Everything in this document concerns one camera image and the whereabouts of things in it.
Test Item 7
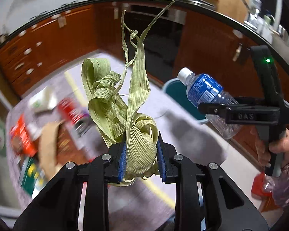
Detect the red soda can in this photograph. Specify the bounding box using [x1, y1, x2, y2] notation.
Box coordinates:
[58, 98, 92, 137]

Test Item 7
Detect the clear plastic water bottle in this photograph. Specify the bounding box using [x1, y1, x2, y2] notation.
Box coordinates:
[177, 67, 241, 139]

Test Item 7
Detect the black oven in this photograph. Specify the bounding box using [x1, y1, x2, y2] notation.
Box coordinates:
[123, 3, 187, 87]

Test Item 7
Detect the white paper cup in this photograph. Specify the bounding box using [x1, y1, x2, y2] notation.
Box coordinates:
[28, 86, 58, 113]

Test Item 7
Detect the pink floral sleeve forearm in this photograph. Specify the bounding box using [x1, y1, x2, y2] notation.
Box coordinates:
[272, 164, 289, 208]

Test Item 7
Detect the green corn husk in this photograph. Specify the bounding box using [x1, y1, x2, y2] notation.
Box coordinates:
[81, 12, 163, 187]

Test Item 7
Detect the teal trash bin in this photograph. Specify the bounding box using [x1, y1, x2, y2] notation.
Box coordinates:
[162, 78, 208, 124]

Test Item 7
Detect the red yellow snack bag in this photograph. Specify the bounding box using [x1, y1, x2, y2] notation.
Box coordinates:
[10, 114, 37, 157]

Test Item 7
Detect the person's right hand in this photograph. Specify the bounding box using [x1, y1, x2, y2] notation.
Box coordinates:
[251, 127, 289, 167]

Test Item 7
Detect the red plastic bag on floor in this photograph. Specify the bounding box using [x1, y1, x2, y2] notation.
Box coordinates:
[251, 173, 275, 198]

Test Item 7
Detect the brown cardboard box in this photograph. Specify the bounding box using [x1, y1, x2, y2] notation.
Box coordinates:
[38, 121, 88, 180]

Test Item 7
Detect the green food package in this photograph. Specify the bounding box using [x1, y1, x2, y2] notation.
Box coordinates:
[18, 157, 48, 199]

